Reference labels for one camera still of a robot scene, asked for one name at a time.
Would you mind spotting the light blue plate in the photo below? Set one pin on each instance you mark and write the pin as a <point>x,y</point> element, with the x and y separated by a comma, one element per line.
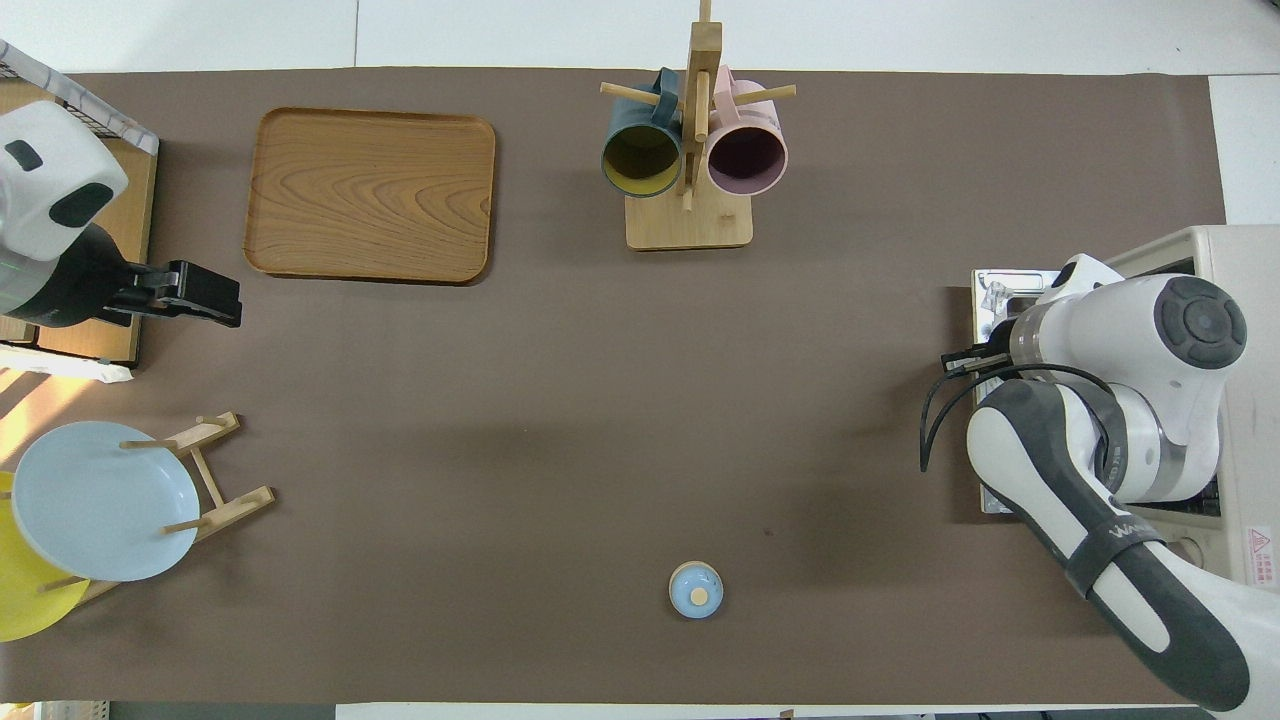
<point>100,500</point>

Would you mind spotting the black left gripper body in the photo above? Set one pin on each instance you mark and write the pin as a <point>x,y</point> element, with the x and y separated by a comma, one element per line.
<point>70,285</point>

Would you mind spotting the wooden serving tray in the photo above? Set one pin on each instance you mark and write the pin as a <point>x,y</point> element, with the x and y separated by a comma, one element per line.
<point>370,195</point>

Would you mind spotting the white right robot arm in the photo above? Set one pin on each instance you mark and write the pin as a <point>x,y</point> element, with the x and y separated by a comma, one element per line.
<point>1180,350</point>

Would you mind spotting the wooden mug tree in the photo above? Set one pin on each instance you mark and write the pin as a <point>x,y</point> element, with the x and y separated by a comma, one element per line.
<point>690,225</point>

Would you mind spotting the wooden dish rack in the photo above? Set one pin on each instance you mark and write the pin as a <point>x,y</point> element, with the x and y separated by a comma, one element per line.
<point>235,508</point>

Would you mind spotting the white toaster oven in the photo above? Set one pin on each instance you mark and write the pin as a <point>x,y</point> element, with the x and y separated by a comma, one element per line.
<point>1245,300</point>

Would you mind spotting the white checkered cloth liner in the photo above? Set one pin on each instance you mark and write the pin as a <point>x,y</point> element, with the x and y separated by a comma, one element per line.
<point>100,115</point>

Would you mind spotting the brown table mat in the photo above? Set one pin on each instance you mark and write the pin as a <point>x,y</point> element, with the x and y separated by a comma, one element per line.
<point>500,400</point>

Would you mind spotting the dark teal mug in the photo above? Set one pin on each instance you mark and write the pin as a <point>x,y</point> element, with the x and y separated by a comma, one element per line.
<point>640,160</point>

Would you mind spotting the pink mug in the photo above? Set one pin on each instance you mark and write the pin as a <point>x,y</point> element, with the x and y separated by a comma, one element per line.
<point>745,160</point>

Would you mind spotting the small blue lid wooden knob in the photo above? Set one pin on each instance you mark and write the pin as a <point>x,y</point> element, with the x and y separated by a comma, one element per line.
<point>696,590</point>

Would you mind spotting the yellow plate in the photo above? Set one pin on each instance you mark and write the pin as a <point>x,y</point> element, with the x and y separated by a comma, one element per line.
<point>25,600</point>

